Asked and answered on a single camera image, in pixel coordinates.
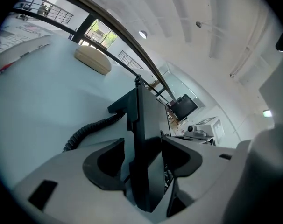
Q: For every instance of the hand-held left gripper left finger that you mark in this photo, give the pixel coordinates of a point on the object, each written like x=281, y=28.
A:
x=73, y=185

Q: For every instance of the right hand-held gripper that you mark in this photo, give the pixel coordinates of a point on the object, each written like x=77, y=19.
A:
x=211, y=130

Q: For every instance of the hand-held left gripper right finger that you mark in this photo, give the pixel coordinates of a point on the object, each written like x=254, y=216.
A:
x=202, y=171

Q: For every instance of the black device with cable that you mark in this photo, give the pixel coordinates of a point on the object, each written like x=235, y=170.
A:
x=147, y=125

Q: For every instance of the black cabinet box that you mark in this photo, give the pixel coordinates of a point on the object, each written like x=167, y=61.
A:
x=183, y=107

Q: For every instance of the wooden side table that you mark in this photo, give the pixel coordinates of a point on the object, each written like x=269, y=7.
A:
x=171, y=116

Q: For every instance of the green exit sign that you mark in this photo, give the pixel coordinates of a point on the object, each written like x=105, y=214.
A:
x=267, y=113

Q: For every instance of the round ceiling sensor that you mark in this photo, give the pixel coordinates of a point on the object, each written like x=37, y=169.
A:
x=198, y=24

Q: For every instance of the black dome pendant lamp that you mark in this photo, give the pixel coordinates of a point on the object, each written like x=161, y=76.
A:
x=143, y=34

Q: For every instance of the beige oval pad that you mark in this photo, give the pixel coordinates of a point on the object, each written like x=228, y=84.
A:
x=92, y=58

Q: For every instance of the black metal railing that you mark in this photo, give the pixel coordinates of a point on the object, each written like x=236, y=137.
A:
x=122, y=31

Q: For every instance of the large window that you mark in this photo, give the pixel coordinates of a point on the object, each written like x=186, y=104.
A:
x=101, y=34

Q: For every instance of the printed flag box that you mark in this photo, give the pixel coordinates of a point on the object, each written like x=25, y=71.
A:
x=17, y=35

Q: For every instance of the black wall speaker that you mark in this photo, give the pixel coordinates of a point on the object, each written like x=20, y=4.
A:
x=281, y=42

